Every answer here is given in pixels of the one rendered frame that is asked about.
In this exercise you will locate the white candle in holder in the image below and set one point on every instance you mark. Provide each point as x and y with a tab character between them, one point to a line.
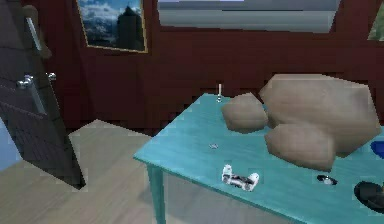
219	93

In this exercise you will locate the teal table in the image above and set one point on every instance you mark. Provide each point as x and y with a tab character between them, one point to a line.
206	146

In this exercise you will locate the small tan potato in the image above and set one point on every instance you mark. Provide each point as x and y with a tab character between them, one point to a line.
246	113

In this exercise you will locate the white game controller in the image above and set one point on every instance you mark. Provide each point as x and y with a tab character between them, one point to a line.
240	180

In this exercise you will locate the grey window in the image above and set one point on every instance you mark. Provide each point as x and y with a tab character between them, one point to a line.
246	16

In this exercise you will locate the medium tan potato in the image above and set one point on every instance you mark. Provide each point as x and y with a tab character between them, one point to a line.
301	145

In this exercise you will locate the framed mountain picture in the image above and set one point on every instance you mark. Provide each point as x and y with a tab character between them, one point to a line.
113	24

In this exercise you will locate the small black round dish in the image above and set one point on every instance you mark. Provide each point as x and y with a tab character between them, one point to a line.
327	180

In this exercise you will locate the dark grey room door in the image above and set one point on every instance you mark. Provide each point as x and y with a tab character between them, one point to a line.
30	126

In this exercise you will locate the silver door hinge rod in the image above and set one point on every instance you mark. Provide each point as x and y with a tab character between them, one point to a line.
34	33

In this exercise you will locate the blue plate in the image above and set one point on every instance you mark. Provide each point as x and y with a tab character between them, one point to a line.
378	149

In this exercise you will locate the black bowl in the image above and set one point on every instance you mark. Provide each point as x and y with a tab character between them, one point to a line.
370	195

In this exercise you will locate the green framed picture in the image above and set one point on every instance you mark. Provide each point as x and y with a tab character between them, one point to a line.
377	26

